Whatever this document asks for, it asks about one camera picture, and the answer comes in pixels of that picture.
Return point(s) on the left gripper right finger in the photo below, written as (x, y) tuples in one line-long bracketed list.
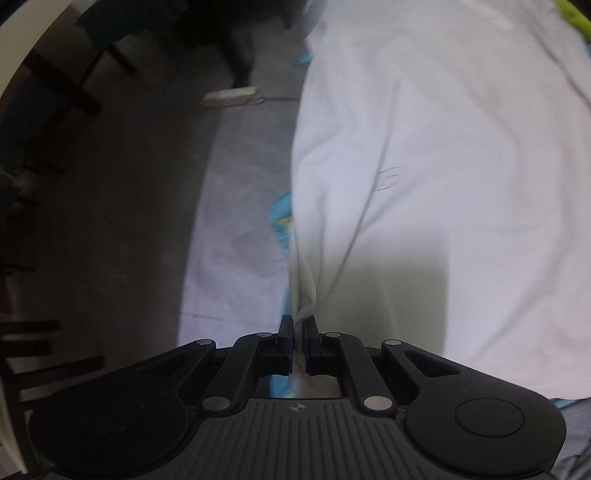
[(312, 347)]

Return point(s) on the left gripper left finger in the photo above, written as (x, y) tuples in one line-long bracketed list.
[(285, 345)]

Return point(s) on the white t-shirt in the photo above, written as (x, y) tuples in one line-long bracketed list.
[(441, 185)]

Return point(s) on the teal patterned bed sheet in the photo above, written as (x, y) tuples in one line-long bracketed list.
[(283, 223)]

